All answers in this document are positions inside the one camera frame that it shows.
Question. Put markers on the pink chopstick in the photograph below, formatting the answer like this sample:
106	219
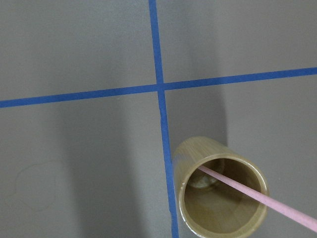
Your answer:
289	212

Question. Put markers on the bamboo wooden cup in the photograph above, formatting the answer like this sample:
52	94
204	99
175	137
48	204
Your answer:
207	206

